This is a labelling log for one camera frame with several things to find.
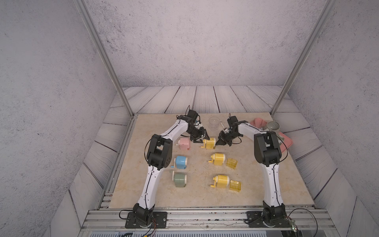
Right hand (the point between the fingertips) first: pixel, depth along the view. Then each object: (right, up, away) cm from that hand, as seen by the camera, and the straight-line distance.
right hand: (215, 142), depth 101 cm
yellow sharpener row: (0, -8, -13) cm, 15 cm away
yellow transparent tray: (+9, -12, -8) cm, 17 cm away
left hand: (-4, +2, -5) cm, 7 cm away
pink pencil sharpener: (-21, 0, -7) cm, 22 cm away
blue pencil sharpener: (-22, -10, -14) cm, 28 cm away
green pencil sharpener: (-22, -17, -22) cm, 35 cm away
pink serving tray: (+50, +1, +2) cm, 50 cm away
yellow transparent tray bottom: (+9, -23, -16) cm, 29 cm away
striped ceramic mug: (+43, +11, +7) cm, 45 cm away
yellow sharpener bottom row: (0, -18, -22) cm, 28 cm away
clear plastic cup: (+1, +14, +11) cm, 18 cm away
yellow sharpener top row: (-4, -1, -5) cm, 7 cm away
